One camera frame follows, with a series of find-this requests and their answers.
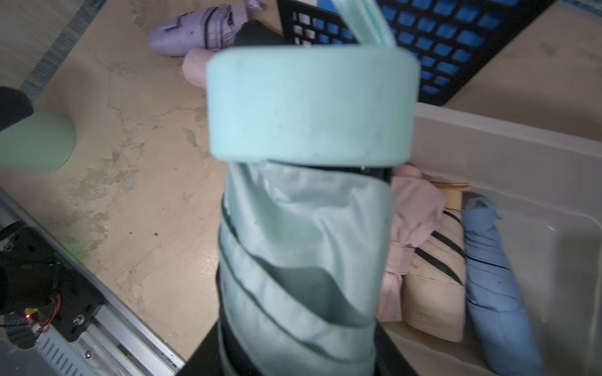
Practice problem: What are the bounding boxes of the pink umbrella black strap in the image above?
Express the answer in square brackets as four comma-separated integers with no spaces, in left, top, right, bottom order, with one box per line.
[375,163,448,324]

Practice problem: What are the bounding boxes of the beige umbrella black stripes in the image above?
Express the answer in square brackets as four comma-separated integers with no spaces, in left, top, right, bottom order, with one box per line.
[401,180,471,342]

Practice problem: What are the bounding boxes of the black mesh file holder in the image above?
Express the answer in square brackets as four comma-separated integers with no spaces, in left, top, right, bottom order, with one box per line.
[277,0,552,106]

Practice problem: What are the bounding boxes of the light blue umbrella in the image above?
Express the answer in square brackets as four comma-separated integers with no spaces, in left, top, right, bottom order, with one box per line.
[462,195,543,375]

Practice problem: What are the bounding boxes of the lilac umbrella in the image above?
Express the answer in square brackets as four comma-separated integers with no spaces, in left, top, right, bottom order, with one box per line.
[148,1,264,57]

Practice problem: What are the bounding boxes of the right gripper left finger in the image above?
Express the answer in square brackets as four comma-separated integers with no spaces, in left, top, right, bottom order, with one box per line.
[177,319,235,376]

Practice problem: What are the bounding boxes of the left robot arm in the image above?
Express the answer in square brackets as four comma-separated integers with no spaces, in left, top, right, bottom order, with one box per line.
[0,86,34,131]

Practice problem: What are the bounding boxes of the mint green umbrella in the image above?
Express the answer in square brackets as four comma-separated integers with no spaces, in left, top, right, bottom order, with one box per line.
[206,1,420,375]

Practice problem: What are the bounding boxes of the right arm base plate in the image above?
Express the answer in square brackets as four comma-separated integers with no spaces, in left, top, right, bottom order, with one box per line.
[1,221,105,349]

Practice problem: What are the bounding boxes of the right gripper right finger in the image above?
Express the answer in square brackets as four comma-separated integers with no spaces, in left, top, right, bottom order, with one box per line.
[374,323,418,376]

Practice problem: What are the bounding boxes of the pale pink umbrella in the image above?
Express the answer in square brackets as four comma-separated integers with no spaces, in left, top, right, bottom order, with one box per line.
[182,49,216,89]

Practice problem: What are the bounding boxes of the green pen cup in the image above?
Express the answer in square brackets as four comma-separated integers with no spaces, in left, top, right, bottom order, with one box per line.
[1,107,77,173]

